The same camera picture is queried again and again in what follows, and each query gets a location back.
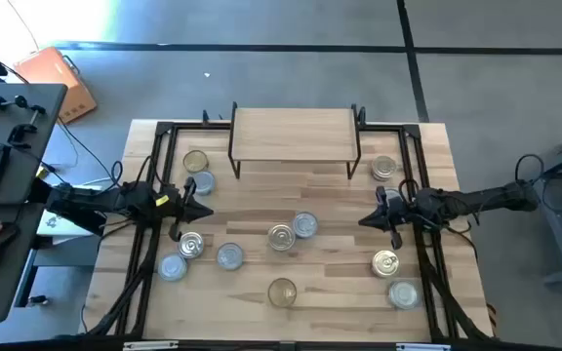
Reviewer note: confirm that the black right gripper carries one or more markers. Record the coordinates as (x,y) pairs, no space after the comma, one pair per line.
(405,209)

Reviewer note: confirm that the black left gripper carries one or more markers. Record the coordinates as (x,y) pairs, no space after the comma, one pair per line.
(166,212)

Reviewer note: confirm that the silver-lid seafood can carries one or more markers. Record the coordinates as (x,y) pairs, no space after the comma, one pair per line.
(404,294)
(172,266)
(229,256)
(205,183)

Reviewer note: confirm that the pink-blue label seafood can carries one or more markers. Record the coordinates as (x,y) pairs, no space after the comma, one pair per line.
(385,263)
(190,244)
(281,237)
(384,167)

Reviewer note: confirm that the gold-lid green-label can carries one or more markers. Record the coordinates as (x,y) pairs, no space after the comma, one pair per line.
(282,292)
(195,161)

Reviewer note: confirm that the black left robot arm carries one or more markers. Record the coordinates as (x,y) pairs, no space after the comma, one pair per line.
(95,202)

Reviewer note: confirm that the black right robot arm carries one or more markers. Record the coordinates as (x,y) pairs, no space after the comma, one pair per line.
(481,200)

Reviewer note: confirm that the black diagonal strut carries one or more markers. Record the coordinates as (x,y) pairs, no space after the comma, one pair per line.
(80,223)

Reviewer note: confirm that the white printed box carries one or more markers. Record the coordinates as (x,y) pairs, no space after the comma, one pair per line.
(61,226)

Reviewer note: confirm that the yellow plug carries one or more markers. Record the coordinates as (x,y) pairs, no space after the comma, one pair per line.
(42,171)

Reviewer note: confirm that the grey desk top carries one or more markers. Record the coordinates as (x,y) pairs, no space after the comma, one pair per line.
(42,146)

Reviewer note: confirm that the black computer mouse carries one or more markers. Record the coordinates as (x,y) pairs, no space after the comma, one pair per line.
(7,233)

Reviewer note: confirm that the orange case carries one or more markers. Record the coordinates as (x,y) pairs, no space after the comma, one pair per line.
(52,78)

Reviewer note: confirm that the black metal table frame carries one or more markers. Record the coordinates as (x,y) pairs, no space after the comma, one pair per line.
(193,126)

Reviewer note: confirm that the black frame clamp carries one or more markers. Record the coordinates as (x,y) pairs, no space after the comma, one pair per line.
(206,116)
(360,115)

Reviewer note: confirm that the wooden shelf black frame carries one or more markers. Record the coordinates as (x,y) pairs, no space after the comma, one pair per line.
(293,134)

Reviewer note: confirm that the silver metal bracket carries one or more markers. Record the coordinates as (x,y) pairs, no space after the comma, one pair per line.
(150,345)
(422,347)

